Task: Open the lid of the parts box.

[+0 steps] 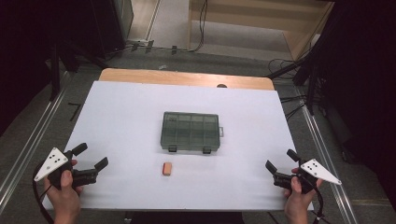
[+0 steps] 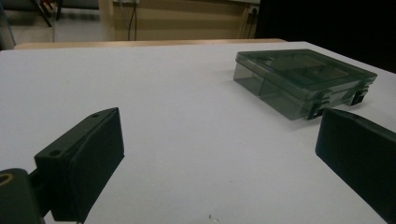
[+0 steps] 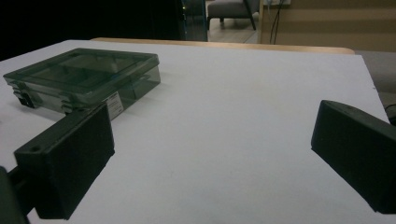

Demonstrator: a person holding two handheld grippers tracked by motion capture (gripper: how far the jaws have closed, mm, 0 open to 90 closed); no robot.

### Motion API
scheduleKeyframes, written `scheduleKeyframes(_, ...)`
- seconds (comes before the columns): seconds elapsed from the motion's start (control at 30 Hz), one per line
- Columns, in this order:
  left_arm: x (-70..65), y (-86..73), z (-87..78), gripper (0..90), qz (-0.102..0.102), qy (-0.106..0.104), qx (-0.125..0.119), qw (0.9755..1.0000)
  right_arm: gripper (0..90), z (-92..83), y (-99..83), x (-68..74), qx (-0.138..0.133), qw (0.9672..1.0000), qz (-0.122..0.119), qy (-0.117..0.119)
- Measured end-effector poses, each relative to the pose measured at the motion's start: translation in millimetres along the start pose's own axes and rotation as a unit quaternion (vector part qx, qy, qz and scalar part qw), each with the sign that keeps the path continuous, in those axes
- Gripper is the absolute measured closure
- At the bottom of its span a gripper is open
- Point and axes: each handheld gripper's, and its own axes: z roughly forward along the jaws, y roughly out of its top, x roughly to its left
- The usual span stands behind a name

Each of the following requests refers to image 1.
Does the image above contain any left hand-held gripper cable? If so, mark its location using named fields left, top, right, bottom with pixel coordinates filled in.
left=32, top=161, right=55, bottom=224

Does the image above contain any dark curtain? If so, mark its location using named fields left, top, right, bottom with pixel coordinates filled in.
left=0, top=0, right=94, bottom=136
left=323, top=0, right=396, bottom=206

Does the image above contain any grey clear compartment box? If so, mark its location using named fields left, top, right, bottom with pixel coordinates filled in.
left=160, top=111, right=225, bottom=155

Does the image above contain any white table board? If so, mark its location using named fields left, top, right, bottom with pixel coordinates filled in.
left=40, top=80, right=315, bottom=213

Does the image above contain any person's left hand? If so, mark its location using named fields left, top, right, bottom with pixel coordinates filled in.
left=43, top=169, right=84, bottom=224

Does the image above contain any black cabinet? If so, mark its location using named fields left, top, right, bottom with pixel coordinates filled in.
left=90, top=0, right=134, bottom=60

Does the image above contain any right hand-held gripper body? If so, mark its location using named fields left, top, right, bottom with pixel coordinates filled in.
left=273, top=159, right=343, bottom=194

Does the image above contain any black metal stand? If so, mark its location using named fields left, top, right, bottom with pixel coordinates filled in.
left=46, top=40, right=110, bottom=102
left=267, top=40, right=331, bottom=116

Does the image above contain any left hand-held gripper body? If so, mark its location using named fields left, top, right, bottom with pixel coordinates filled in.
left=33, top=147, right=98, bottom=190

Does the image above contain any black floor cable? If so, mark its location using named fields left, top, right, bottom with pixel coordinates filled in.
left=279, top=94, right=308, bottom=122

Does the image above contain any person's right hand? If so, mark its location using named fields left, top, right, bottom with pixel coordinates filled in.
left=283, top=175, right=324, bottom=224

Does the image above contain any black cable loop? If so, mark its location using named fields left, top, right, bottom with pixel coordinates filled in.
left=268, top=58, right=300, bottom=78

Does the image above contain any hand-held gripper cable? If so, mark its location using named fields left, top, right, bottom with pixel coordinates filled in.
left=32, top=161, right=55, bottom=224
left=306, top=178, right=326, bottom=224

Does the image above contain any black hanging cable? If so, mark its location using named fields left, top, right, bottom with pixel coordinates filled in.
left=190, top=0, right=209, bottom=53

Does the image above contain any wooden table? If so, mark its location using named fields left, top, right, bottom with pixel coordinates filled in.
left=98, top=67, right=276, bottom=91

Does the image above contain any wooden shelf unit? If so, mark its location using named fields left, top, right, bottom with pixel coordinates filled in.
left=186, top=0, right=335, bottom=62

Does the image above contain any metal floor rail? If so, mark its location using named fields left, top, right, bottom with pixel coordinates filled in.
left=0, top=69, right=74, bottom=216
left=297, top=88, right=359, bottom=224

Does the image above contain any right hand-held gripper cable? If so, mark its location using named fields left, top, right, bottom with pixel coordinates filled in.
left=306, top=178, right=326, bottom=224

